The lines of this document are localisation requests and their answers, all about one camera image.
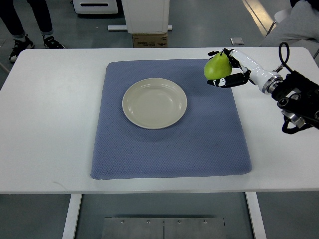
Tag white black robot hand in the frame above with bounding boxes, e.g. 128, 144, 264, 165
207, 48, 283, 94

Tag green pear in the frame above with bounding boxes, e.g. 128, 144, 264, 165
204, 52, 232, 80

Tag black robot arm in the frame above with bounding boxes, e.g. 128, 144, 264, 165
271, 42, 319, 134

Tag small grey floor plate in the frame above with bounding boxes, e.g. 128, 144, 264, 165
230, 37, 244, 45

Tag cream round plate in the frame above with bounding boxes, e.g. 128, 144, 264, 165
122, 78, 187, 129

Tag white chair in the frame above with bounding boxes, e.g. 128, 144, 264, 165
266, 8, 292, 36

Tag seated person grey clothes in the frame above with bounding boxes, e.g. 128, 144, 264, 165
260, 0, 319, 47

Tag cardboard box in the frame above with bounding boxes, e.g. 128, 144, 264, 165
132, 33, 168, 48

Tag blue textured mat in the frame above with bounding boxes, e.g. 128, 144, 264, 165
91, 59, 252, 180

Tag white cabinet on stand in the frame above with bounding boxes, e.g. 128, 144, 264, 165
108, 0, 173, 34

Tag right white table leg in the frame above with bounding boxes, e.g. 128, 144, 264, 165
245, 192, 267, 239

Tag white table leg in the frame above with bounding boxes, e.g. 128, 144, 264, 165
62, 194, 82, 239
245, 192, 267, 239

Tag white machine with slot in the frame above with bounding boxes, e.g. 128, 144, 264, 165
72, 0, 119, 14

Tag standing person dark trousers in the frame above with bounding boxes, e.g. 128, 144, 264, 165
0, 0, 66, 63

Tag left white table leg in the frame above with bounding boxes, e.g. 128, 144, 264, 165
62, 194, 82, 239

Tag grey metal base plate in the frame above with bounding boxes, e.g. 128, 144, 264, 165
102, 217, 227, 239

